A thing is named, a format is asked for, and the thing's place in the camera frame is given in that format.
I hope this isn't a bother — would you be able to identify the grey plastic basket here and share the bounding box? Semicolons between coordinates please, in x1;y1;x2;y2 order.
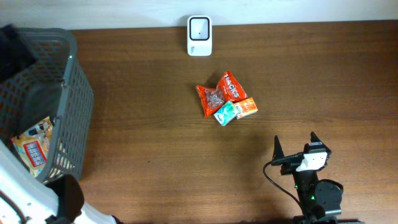
1;28;94;183

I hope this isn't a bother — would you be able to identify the teal tissue pack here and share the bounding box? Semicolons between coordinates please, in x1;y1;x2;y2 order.
213;101;239;126

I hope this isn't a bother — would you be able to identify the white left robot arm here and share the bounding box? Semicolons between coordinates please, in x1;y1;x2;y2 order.
1;25;118;223

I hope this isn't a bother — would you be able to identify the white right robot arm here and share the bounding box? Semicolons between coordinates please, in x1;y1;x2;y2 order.
263;132;360;224

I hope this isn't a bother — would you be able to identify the yellow snack bag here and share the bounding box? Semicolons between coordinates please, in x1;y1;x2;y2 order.
11;116;53;177

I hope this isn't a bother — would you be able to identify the red Hacks candy bag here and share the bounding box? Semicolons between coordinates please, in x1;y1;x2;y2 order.
195;71;248;118

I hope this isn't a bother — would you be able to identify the orange tissue pack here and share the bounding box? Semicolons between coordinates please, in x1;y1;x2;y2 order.
234;97;258;119

